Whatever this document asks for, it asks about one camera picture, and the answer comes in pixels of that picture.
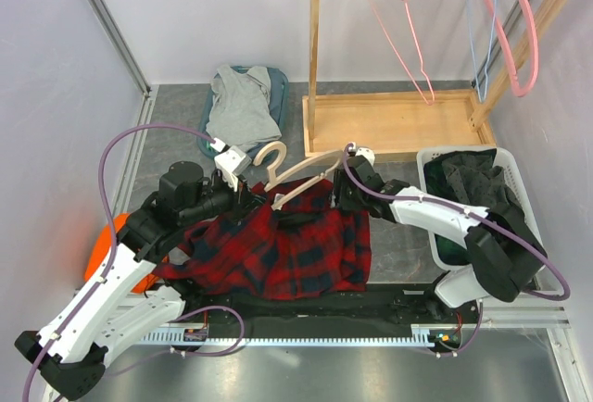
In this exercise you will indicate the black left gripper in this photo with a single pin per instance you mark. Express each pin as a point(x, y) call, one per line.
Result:
point(246, 200)

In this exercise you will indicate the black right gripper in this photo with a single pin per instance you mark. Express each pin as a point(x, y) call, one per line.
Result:
point(339, 185)

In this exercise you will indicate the beige wooden hanger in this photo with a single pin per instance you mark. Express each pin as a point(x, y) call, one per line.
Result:
point(334, 157)

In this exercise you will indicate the red navy plaid skirt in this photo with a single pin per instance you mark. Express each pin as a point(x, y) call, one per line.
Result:
point(306, 249)

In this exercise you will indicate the black dotted garment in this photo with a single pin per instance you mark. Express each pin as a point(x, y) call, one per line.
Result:
point(470, 178)

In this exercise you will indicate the pink wire hanger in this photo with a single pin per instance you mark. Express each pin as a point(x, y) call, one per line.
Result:
point(397, 26)

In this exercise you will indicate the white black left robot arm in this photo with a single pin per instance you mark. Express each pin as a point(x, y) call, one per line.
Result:
point(73, 351)

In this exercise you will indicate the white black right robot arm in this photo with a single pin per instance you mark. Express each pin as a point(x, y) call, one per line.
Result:
point(503, 253)

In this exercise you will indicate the teal plastic basin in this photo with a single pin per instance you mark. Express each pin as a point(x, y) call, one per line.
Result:
point(246, 106)

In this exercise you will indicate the wooden clothes rack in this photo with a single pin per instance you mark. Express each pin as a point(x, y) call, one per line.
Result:
point(398, 125)

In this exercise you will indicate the grey t-shirt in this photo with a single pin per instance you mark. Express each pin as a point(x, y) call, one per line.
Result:
point(240, 113)

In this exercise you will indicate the white plastic laundry basket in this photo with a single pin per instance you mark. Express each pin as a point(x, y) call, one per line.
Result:
point(514, 176)

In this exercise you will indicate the orange garment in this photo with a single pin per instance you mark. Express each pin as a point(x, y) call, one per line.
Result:
point(99, 255)

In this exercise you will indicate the aluminium corner profile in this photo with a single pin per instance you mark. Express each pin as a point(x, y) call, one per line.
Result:
point(118, 41)

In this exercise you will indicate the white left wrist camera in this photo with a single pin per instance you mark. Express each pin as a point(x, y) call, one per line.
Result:
point(231, 161)

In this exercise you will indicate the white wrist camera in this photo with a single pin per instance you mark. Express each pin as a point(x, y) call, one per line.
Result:
point(231, 161)
point(353, 150)

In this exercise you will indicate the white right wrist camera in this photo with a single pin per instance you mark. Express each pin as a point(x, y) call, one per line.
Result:
point(353, 150)

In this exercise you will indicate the blue wire hanger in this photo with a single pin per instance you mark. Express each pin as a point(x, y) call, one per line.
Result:
point(483, 43)

